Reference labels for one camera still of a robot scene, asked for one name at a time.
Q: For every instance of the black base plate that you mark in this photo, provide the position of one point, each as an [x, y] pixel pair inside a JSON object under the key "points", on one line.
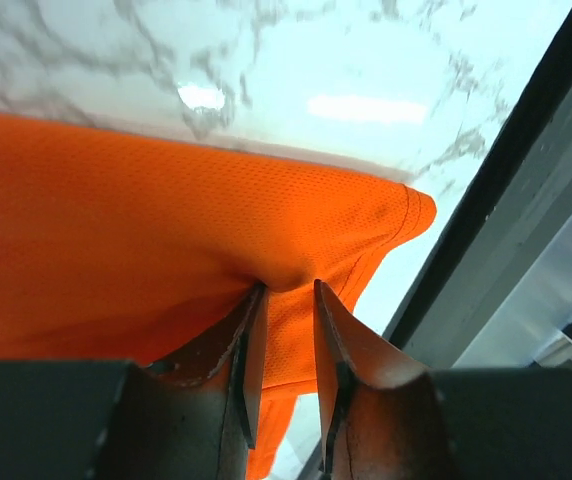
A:
{"points": [[502, 422]]}

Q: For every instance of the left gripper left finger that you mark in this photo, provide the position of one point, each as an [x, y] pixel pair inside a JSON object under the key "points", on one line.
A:
{"points": [[193, 414]]}

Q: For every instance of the aluminium frame rails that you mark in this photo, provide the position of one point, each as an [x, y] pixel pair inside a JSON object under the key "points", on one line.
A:
{"points": [[533, 315]]}

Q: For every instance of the orange t-shirt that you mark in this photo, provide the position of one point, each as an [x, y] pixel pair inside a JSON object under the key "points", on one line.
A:
{"points": [[119, 246]]}

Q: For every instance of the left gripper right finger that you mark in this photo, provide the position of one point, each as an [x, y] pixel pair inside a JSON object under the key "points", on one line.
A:
{"points": [[379, 413]]}

